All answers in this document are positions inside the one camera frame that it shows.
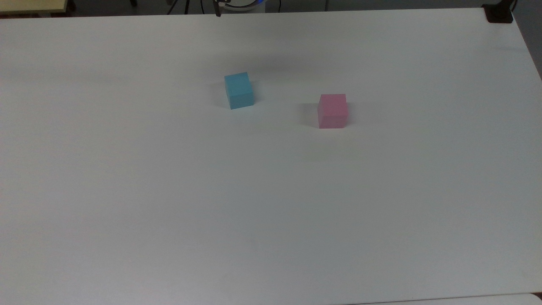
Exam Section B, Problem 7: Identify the blue cube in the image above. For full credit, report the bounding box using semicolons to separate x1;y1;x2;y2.
224;72;256;110

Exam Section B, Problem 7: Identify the pink cube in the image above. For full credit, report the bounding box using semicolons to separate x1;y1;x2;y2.
317;94;348;129

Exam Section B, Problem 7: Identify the yellow wooden table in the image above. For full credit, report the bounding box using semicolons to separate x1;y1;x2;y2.
0;0;69;15

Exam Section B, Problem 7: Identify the black table corner clamp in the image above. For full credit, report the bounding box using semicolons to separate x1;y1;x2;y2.
482;0;516;24

